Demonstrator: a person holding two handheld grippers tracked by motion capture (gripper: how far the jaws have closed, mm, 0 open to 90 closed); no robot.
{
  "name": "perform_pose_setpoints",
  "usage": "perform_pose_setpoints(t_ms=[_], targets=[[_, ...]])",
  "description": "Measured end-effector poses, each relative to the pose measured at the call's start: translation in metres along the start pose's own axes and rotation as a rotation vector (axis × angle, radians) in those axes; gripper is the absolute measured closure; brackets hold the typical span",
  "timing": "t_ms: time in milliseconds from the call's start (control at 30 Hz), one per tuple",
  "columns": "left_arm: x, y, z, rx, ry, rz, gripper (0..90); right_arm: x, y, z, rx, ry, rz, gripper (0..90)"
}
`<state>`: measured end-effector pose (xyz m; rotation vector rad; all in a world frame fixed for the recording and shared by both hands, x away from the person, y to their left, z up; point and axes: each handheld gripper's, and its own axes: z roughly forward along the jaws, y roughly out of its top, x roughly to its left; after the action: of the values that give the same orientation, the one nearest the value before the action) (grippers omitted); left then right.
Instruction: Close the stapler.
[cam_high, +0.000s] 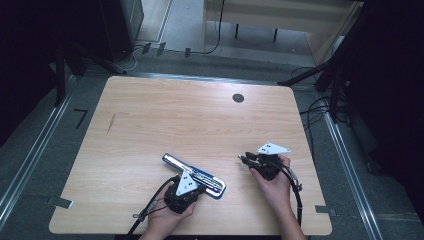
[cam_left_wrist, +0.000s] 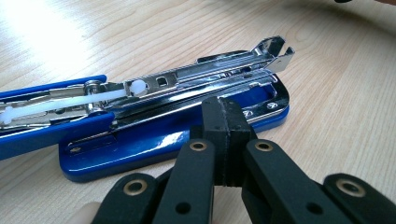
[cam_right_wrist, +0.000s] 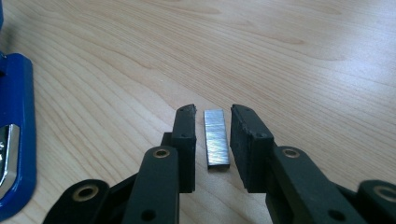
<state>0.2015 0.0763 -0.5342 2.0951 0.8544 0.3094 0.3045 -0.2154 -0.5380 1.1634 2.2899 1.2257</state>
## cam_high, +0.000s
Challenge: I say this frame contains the black cabinet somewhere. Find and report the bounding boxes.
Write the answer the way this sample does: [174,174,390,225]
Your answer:
[98,0,145,63]

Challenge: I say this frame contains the metal floor rail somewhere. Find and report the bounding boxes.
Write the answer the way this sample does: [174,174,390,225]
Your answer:
[322,111,385,240]
[128,71,316,92]
[0,74,78,231]

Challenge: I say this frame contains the white floor cable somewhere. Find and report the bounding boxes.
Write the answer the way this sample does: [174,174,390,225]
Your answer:
[121,45,145,73]

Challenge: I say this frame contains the black metal stand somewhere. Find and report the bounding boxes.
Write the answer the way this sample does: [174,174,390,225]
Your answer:
[277,0,371,125]
[53,38,128,108]

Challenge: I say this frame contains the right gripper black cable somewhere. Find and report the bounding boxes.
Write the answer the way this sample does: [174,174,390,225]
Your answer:
[271,160,305,228]

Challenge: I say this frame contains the bundle of black floor cables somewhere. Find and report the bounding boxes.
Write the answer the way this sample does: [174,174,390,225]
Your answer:
[290,65,353,163]

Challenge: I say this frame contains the light wooden bench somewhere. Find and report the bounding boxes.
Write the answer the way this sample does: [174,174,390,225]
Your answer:
[201,0,365,66]

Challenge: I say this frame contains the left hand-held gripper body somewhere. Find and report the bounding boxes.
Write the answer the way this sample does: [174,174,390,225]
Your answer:
[163,169,201,215]

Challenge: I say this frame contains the person's right hand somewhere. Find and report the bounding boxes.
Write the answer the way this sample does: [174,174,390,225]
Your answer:
[249,154,295,215]

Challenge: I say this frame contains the hanging black cable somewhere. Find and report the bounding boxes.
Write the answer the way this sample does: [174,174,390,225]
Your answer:
[190,0,226,56]

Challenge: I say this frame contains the black tape mark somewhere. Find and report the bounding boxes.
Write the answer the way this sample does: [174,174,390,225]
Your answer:
[73,108,89,130]

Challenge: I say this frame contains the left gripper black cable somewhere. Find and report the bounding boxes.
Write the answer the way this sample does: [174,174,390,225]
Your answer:
[123,175,182,240]

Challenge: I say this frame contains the person's left hand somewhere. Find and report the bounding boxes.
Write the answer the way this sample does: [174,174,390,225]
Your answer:
[145,196,198,237]

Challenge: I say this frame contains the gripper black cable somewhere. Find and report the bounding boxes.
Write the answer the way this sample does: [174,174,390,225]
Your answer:
[271,160,305,228]
[123,175,182,240]

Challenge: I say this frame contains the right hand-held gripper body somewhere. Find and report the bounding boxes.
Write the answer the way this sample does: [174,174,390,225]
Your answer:
[252,142,292,182]

